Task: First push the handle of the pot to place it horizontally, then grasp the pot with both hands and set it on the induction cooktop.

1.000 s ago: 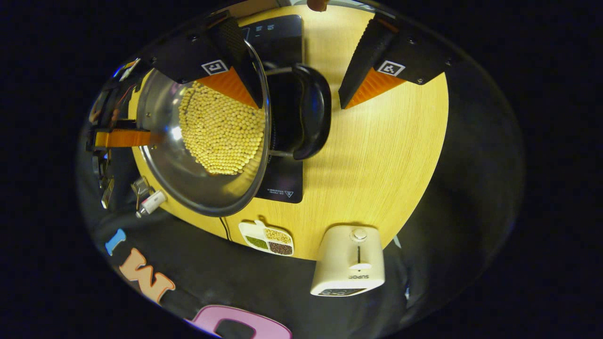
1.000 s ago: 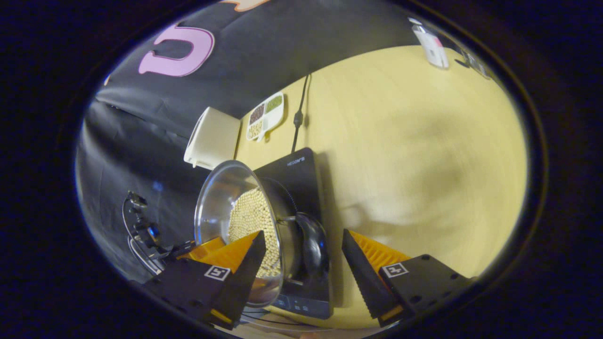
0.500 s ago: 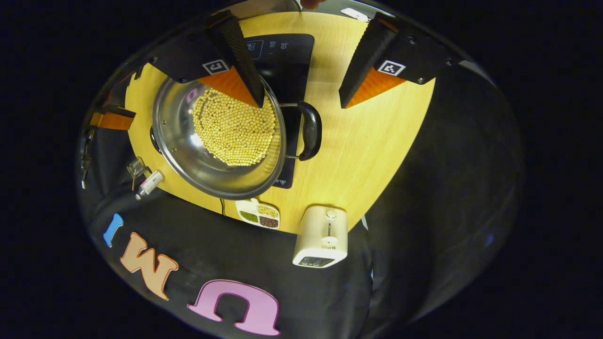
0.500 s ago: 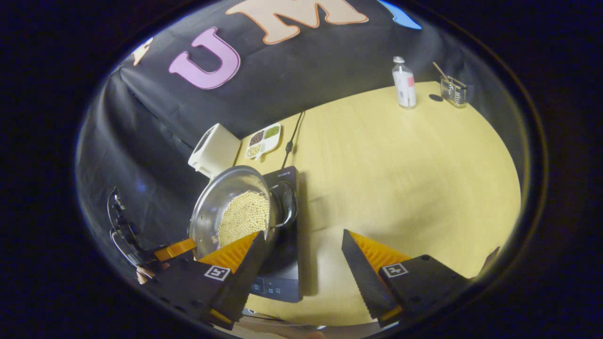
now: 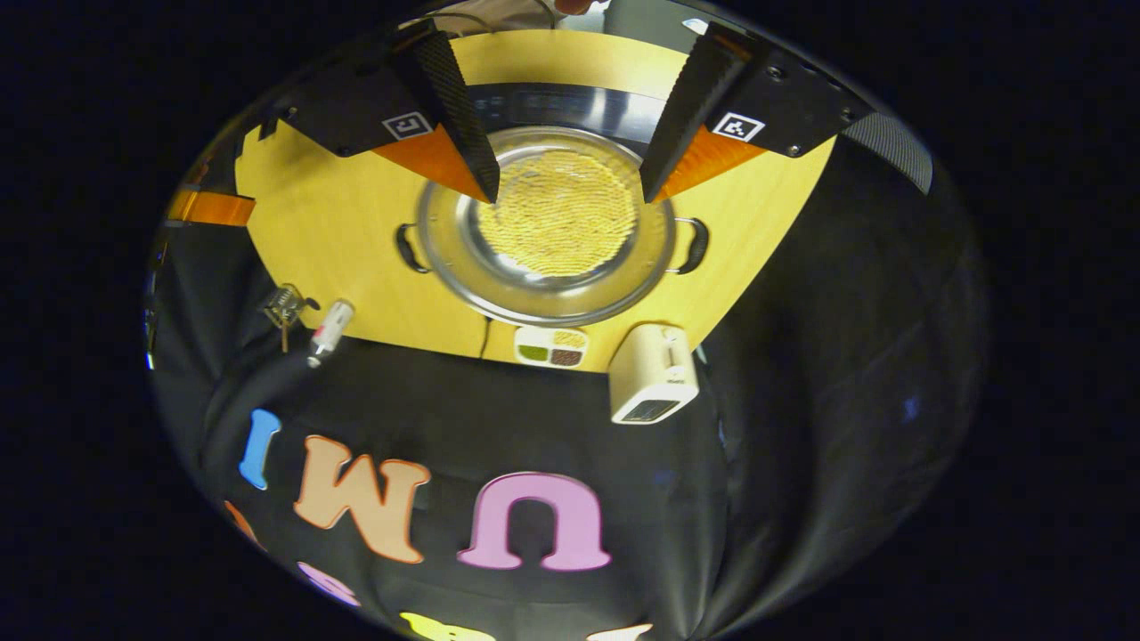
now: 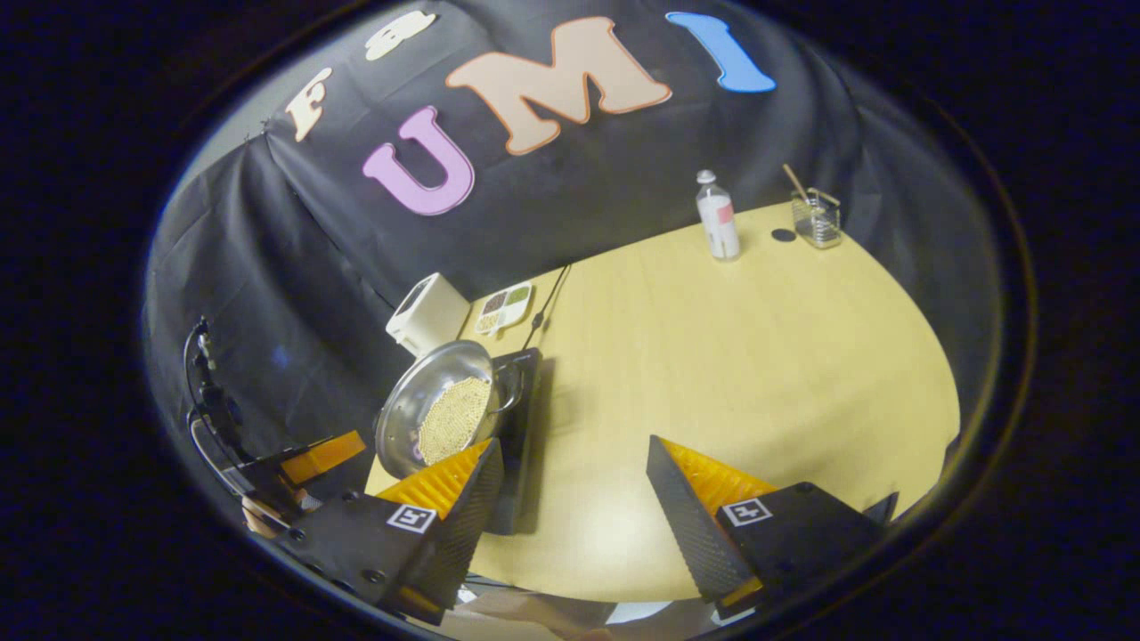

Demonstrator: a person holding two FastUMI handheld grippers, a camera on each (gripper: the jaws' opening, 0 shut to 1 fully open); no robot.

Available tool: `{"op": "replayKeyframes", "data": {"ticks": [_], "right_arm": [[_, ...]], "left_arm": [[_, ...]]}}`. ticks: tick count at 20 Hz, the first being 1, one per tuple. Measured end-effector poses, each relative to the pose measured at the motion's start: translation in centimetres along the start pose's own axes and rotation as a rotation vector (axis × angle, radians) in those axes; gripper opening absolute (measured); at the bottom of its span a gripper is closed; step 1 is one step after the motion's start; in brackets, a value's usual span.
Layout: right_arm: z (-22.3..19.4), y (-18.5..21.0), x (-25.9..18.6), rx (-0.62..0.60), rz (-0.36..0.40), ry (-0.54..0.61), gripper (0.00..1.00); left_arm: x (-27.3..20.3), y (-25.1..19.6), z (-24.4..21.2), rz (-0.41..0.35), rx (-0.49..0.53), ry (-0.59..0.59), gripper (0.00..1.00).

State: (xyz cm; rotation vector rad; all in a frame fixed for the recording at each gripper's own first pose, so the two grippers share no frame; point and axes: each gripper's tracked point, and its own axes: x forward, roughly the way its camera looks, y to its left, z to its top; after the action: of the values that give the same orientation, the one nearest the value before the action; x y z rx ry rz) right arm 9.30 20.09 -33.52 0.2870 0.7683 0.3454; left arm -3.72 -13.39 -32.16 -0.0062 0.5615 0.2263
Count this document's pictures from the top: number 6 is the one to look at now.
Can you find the thin wooden stick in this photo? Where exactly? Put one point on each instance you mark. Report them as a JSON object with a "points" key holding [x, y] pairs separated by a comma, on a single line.
{"points": [[795, 182]]}

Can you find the clear bottle with white label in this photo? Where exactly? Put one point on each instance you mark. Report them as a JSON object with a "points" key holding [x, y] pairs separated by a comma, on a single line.
{"points": [[718, 227]]}

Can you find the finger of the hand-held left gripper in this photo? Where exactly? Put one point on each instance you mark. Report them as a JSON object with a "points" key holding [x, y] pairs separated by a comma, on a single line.
{"points": [[325, 456]]}

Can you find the clear glass beaker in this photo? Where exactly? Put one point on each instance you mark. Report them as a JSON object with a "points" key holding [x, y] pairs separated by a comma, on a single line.
{"points": [[818, 223]]}

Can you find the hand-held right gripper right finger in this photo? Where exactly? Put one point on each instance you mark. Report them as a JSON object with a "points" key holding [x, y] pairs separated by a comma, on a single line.
{"points": [[686, 516]]}

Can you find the white toaster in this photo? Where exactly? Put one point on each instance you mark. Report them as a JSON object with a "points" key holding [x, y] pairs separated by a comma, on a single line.
{"points": [[427, 313]]}

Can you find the black induction cooktop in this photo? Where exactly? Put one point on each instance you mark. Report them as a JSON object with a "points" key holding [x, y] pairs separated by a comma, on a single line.
{"points": [[525, 445]]}

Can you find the white divided bean dish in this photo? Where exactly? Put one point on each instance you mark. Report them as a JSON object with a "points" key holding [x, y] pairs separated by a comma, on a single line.
{"points": [[503, 307]]}

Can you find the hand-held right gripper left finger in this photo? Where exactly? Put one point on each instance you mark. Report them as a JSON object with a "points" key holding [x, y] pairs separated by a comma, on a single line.
{"points": [[468, 507]]}

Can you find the small black round cap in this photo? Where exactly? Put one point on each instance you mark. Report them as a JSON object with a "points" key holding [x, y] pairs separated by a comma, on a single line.
{"points": [[783, 235]]}

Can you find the steel pot with yellow beans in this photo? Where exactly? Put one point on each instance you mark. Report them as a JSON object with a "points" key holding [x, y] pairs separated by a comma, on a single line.
{"points": [[450, 409]]}

